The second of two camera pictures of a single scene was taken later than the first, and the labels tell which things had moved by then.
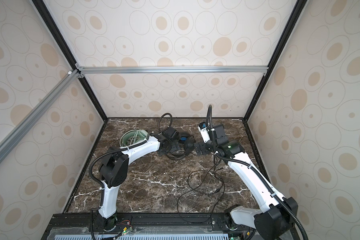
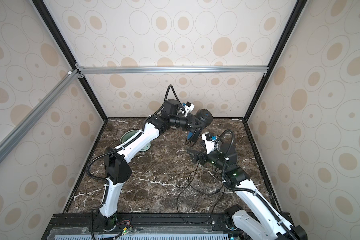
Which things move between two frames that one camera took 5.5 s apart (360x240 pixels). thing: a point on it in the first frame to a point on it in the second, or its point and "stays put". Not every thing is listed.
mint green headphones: x=132 y=136 stays put
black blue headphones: x=183 y=147 to x=205 y=117
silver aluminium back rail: x=144 y=70 stays put
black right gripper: x=203 y=150 to x=203 y=154
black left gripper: x=171 y=143 to x=188 y=123
